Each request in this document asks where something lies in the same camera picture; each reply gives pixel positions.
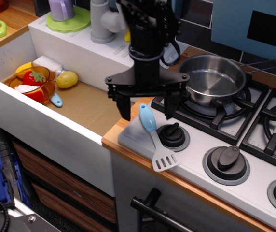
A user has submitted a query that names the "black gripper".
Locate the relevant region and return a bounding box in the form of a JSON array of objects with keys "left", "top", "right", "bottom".
[{"left": 105, "top": 60, "right": 190, "bottom": 121}]

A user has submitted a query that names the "wooden drawer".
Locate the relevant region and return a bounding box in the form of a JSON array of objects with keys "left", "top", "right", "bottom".
[
  {"left": 12, "top": 140, "right": 117, "bottom": 224},
  {"left": 31, "top": 183, "right": 118, "bottom": 232}
]

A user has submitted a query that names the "upper wooden drawer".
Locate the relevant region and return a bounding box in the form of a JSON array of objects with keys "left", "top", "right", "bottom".
[{"left": 12, "top": 140, "right": 117, "bottom": 224}]

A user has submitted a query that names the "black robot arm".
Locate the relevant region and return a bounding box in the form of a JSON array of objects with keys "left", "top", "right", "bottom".
[{"left": 105, "top": 0, "right": 190, "bottom": 121}]

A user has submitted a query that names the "grey stove top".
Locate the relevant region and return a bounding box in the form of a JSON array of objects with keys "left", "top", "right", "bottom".
[{"left": 117, "top": 79, "right": 276, "bottom": 232}]

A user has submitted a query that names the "light blue microwave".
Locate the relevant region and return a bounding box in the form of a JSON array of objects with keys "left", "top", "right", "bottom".
[{"left": 211, "top": 0, "right": 276, "bottom": 58}]

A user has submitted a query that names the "black burner grate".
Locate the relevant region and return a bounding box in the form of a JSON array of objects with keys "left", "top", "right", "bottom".
[
  {"left": 240, "top": 89, "right": 276, "bottom": 166},
  {"left": 151, "top": 73, "right": 270, "bottom": 146}
]

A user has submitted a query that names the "red toy strawberry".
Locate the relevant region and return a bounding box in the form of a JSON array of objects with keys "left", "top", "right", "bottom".
[{"left": 23, "top": 71, "right": 46, "bottom": 87}]

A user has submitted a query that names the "black middle stove knob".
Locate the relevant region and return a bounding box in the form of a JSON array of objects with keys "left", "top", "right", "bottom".
[{"left": 202, "top": 145, "right": 250, "bottom": 186}]

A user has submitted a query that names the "purple plastic cup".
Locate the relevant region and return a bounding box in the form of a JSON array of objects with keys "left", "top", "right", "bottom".
[{"left": 48, "top": 0, "right": 75, "bottom": 21}]

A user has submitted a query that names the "lower wooden drawer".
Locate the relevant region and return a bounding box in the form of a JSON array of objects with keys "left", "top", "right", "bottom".
[{"left": 31, "top": 183, "right": 118, "bottom": 232}]

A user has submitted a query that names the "black left stove knob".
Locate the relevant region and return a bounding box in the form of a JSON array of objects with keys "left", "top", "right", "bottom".
[{"left": 157, "top": 123, "right": 190, "bottom": 152}]

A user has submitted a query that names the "blue utensil handle in sink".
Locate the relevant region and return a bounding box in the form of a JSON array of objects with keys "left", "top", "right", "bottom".
[{"left": 50, "top": 92, "right": 63, "bottom": 108}]

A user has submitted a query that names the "blue clamp tool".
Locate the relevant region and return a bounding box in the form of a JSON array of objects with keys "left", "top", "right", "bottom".
[{"left": 0, "top": 142, "right": 31, "bottom": 208}]

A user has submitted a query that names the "green plastic plate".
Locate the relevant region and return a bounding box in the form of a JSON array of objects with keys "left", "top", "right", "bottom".
[{"left": 46, "top": 6, "right": 91, "bottom": 32}]

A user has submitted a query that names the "stainless steel pan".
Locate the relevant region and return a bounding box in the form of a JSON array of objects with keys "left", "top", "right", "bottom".
[{"left": 179, "top": 55, "right": 276, "bottom": 107}]

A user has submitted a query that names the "white toy sink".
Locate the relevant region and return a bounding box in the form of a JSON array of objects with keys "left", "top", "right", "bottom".
[{"left": 0, "top": 16, "right": 133, "bottom": 196}]

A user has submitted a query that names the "black left burner grate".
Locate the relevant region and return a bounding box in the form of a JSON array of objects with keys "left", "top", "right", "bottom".
[{"left": 151, "top": 73, "right": 270, "bottom": 146}]

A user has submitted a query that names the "blue handled grey spatula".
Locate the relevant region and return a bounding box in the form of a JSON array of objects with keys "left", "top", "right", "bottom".
[{"left": 139, "top": 103, "right": 181, "bottom": 172}]

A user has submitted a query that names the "yellow toy potato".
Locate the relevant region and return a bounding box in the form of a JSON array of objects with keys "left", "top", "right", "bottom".
[{"left": 55, "top": 71, "right": 78, "bottom": 89}]

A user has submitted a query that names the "yellow toy corn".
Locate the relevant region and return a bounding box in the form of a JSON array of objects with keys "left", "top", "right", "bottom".
[{"left": 15, "top": 62, "right": 33, "bottom": 79}]

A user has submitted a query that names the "white salt shaker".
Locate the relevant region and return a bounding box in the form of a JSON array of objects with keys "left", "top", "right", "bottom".
[{"left": 32, "top": 55, "right": 66, "bottom": 76}]

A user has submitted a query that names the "black right burner grate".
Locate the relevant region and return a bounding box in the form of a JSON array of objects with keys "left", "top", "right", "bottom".
[{"left": 240, "top": 89, "right": 276, "bottom": 166}]

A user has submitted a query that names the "black oven door handle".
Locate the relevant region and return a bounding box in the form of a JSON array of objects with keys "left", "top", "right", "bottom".
[{"left": 130, "top": 188, "right": 193, "bottom": 232}]

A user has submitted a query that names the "grey toy faucet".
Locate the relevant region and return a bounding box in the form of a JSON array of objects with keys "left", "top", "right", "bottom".
[{"left": 90, "top": 0, "right": 126, "bottom": 44}]

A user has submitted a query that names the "yellow toy banana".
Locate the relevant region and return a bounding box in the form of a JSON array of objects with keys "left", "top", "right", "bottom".
[{"left": 124, "top": 28, "right": 131, "bottom": 43}]

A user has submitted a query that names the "orange transparent bowl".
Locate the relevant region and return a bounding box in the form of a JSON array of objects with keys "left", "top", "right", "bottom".
[{"left": 4, "top": 66, "right": 56, "bottom": 104}]

